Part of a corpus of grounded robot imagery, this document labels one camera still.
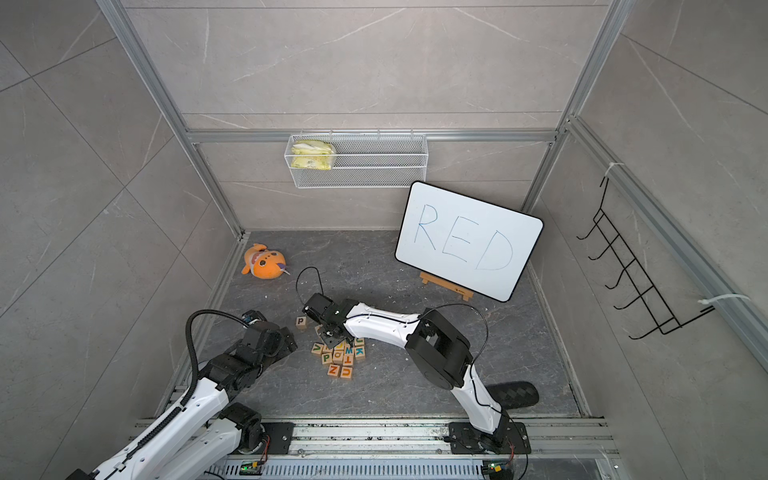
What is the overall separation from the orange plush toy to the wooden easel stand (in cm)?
50

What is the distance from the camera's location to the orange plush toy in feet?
3.33

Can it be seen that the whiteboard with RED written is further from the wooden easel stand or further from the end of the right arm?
the end of the right arm

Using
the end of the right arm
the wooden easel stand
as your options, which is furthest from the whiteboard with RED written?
the end of the right arm

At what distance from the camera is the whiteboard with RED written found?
88 centimetres

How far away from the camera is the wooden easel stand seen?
98 centimetres

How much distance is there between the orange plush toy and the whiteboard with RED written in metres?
0.44
